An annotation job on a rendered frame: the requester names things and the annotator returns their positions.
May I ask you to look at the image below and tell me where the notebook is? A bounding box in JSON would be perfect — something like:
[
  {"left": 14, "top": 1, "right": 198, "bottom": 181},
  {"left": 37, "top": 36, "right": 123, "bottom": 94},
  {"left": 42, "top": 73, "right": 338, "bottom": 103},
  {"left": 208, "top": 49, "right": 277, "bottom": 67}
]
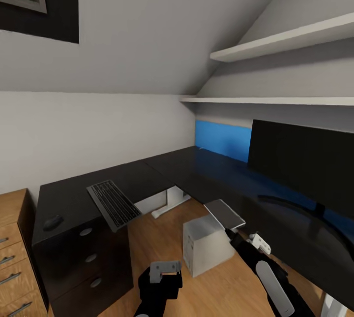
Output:
[{"left": 204, "top": 199, "right": 245, "bottom": 230}]

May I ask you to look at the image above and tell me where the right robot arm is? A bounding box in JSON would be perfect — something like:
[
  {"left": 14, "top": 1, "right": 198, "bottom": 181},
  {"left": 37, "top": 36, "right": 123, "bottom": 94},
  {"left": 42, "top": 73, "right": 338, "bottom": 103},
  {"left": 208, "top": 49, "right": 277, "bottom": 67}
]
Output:
[{"left": 225, "top": 229, "right": 315, "bottom": 317}]

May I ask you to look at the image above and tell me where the keyboard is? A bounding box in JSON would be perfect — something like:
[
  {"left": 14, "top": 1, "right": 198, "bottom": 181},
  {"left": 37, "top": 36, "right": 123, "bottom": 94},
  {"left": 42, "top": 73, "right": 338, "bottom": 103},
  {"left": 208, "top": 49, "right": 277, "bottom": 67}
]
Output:
[{"left": 86, "top": 180, "right": 143, "bottom": 233}]

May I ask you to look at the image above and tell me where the mouse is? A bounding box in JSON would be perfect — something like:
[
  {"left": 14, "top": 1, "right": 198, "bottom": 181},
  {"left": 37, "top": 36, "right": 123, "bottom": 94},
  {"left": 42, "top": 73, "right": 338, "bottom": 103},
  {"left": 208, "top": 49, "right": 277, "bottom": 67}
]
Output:
[{"left": 42, "top": 214, "right": 63, "bottom": 229}]

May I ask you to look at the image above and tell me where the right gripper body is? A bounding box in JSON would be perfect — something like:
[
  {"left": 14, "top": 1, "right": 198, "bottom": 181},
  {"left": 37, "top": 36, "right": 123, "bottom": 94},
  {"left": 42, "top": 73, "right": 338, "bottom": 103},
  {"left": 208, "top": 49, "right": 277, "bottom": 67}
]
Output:
[{"left": 230, "top": 231, "right": 258, "bottom": 265}]

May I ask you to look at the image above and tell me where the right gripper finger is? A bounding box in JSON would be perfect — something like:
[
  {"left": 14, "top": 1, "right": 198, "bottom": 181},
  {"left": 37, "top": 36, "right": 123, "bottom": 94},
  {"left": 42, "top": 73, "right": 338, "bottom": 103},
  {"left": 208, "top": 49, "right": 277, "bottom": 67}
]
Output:
[{"left": 225, "top": 229, "right": 236, "bottom": 239}]

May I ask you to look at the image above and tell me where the monitor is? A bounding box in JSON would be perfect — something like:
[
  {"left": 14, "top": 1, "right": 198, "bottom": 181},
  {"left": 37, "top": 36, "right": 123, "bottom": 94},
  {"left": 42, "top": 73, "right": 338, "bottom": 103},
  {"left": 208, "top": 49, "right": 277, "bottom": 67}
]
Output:
[{"left": 247, "top": 119, "right": 354, "bottom": 252}]

